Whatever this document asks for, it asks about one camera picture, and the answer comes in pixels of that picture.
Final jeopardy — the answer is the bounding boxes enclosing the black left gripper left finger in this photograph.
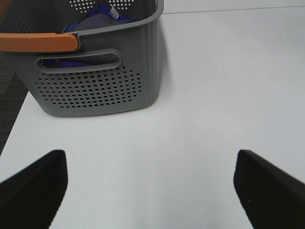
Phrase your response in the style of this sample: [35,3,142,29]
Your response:
[0,150,68,229]

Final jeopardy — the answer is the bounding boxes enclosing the blue towel with label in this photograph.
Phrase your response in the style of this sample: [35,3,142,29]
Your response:
[41,0,146,68]

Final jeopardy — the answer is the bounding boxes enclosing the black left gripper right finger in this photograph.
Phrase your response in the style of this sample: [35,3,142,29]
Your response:
[233,150,305,229]

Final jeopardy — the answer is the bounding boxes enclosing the grey perforated plastic basket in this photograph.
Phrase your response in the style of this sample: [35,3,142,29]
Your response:
[0,0,164,117]

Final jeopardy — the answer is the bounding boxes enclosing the grey towel in basket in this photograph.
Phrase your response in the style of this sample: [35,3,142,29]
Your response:
[67,14,124,66]

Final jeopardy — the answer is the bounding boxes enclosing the orange basket rim handle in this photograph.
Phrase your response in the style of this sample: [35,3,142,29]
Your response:
[0,33,79,52]

